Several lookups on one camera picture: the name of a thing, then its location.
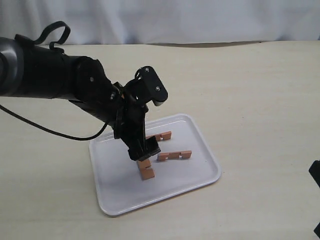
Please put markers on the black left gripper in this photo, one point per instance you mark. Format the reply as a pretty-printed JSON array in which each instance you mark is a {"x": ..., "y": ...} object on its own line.
[{"x": 129, "y": 126}]

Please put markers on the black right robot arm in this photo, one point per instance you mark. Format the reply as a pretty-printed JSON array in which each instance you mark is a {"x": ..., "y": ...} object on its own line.
[{"x": 314, "y": 171}]

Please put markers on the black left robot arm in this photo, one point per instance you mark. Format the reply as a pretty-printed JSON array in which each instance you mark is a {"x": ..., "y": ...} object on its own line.
[{"x": 31, "y": 71}]

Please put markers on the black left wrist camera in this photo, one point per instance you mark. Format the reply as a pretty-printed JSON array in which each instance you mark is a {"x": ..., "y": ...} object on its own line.
[{"x": 145, "y": 87}]

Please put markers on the white curtain backdrop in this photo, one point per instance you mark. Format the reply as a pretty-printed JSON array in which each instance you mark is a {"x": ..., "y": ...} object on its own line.
[{"x": 125, "y": 22}]

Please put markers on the wooden notched piece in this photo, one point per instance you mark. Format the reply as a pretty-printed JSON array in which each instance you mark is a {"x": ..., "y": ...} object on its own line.
[
  {"x": 163, "y": 136},
  {"x": 174, "y": 155},
  {"x": 145, "y": 169}
]

